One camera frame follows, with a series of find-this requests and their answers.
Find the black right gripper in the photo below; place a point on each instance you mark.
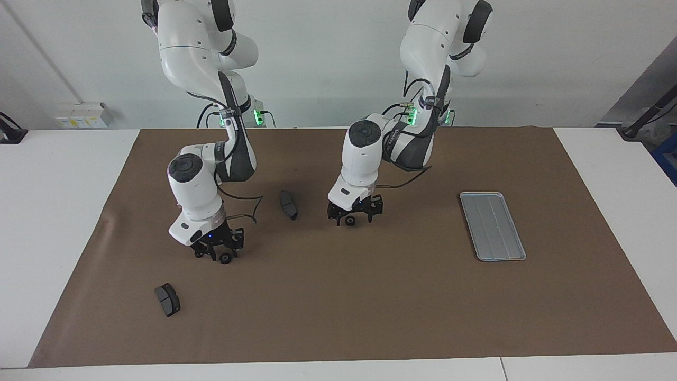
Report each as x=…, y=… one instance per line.
x=217, y=239

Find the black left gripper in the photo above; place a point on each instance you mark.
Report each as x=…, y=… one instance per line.
x=359, y=207

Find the brown paper table mat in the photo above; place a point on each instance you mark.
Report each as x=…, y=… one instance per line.
x=344, y=291

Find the blue crate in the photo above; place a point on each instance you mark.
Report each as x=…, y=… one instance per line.
x=667, y=159

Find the long grey brake pad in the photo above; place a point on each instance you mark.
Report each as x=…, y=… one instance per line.
x=288, y=205

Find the white wall socket box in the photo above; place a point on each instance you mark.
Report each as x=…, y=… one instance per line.
x=79, y=114

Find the black stand pole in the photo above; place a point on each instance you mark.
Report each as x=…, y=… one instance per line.
x=650, y=114

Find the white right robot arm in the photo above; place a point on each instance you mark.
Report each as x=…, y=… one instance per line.
x=195, y=196

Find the silver metal tray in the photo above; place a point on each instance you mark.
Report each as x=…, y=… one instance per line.
x=492, y=227

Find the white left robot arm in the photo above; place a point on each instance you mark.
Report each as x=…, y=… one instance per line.
x=362, y=164

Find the short grey brake pad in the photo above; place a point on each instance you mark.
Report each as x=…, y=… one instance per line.
x=168, y=300

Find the black clamp mount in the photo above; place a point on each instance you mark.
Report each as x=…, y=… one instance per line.
x=10, y=135

